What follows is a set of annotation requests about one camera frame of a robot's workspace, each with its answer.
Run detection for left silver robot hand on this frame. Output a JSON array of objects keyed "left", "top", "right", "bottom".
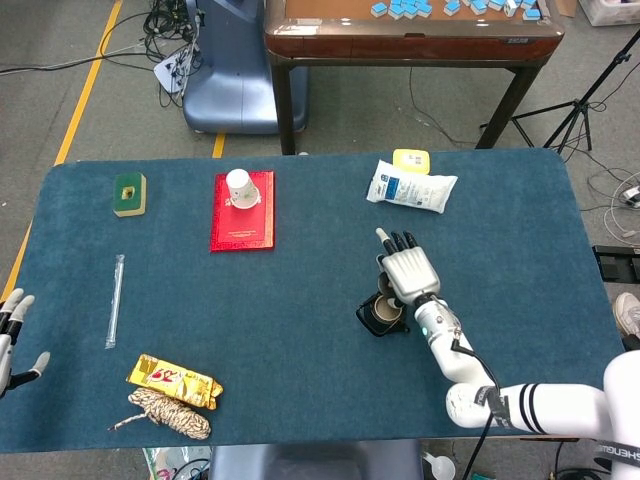
[{"left": 0, "top": 287, "right": 52, "bottom": 401}]

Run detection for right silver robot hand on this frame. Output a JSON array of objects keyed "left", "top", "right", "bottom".
[{"left": 374, "top": 227, "right": 442, "bottom": 310}]

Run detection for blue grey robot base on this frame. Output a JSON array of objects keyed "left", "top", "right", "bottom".
[{"left": 182, "top": 0, "right": 309, "bottom": 135}]

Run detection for teal blue cloth-covered table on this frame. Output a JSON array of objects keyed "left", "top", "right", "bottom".
[{"left": 0, "top": 147, "right": 632, "bottom": 454}]

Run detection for white blue plastic pouch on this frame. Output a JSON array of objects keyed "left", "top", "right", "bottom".
[{"left": 365, "top": 159, "right": 459, "bottom": 215}]

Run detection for yellow flat box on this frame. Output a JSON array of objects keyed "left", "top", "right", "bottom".
[{"left": 391, "top": 148, "right": 432, "bottom": 175}]

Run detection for clear wrapped straw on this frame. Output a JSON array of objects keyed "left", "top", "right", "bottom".
[{"left": 104, "top": 253, "right": 126, "bottom": 350}]

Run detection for gold snack packet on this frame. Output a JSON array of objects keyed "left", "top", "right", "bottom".
[{"left": 125, "top": 353, "right": 225, "bottom": 412}]

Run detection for red booklet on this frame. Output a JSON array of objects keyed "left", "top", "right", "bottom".
[{"left": 208, "top": 170, "right": 277, "bottom": 254}]

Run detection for white paper cup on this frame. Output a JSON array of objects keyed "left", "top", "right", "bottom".
[{"left": 225, "top": 168, "right": 262, "bottom": 210}]

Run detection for clear plastic scoop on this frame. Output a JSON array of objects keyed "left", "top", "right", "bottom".
[{"left": 421, "top": 449, "right": 457, "bottom": 480}]

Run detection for green yellow sponge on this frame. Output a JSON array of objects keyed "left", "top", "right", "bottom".
[{"left": 112, "top": 172, "right": 148, "bottom": 218}]

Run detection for black foot pedal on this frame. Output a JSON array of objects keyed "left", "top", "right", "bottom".
[{"left": 592, "top": 244, "right": 640, "bottom": 282}]

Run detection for white sneaker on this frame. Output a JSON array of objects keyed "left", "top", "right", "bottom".
[{"left": 613, "top": 292, "right": 640, "bottom": 339}]

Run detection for brown mahjong table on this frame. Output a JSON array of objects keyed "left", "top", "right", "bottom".
[{"left": 263, "top": 0, "right": 566, "bottom": 156}]

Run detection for black tripod stand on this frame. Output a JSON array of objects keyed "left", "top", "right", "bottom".
[{"left": 479, "top": 37, "right": 640, "bottom": 155}]

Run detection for white power strip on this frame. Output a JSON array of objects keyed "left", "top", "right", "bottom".
[{"left": 153, "top": 47, "right": 194, "bottom": 96}]

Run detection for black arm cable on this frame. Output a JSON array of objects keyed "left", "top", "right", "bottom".
[{"left": 449, "top": 335, "right": 504, "bottom": 480}]

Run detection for beige braided rope bundle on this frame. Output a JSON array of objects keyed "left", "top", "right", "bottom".
[{"left": 106, "top": 387, "right": 213, "bottom": 442}]

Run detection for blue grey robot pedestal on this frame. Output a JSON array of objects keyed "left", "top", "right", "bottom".
[{"left": 207, "top": 439, "right": 425, "bottom": 480}]

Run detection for white floor cable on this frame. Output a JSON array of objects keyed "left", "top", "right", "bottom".
[{"left": 582, "top": 169, "right": 640, "bottom": 239}]

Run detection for black floor cable tangle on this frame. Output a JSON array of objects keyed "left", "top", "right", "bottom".
[{"left": 0, "top": 0, "right": 206, "bottom": 109}]

